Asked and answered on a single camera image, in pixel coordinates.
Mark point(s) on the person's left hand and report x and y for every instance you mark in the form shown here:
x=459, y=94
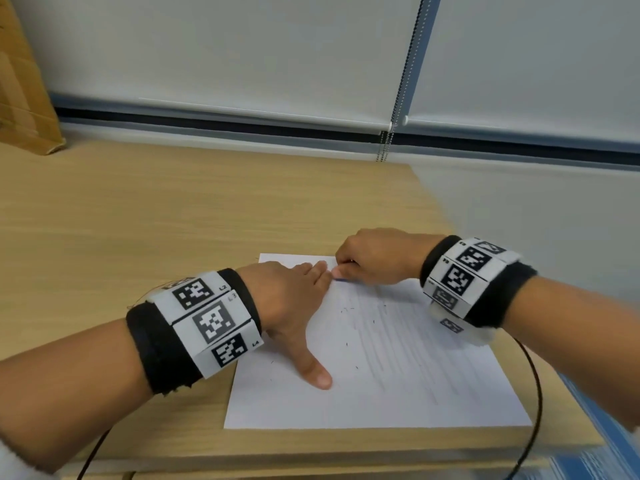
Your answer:
x=285, y=299

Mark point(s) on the person's right hand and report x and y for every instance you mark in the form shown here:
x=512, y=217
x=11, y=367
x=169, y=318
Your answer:
x=385, y=257

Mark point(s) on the white paper sheet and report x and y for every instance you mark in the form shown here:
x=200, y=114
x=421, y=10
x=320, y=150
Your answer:
x=400, y=374

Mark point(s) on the person's right forearm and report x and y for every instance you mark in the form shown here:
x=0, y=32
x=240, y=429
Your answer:
x=585, y=339

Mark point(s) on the person's left forearm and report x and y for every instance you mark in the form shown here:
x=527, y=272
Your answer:
x=65, y=389

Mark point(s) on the wooden desk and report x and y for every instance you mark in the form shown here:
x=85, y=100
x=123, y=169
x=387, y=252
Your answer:
x=175, y=204

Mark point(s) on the black left wristband with markers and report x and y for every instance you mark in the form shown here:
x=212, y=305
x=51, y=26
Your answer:
x=200, y=324

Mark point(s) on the narrow white roller blind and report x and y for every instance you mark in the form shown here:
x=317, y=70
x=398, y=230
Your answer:
x=530, y=59

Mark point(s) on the wide white roller blind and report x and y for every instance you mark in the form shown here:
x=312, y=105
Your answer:
x=225, y=44

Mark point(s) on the brown cardboard box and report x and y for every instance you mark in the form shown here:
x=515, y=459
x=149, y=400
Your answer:
x=25, y=79

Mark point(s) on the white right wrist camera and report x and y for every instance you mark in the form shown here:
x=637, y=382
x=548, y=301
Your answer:
x=465, y=329

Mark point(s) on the dark window frame rail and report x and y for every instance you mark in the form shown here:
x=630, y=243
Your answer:
x=225, y=122

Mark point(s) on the blue window post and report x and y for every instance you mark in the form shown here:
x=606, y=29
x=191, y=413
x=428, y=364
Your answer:
x=420, y=44

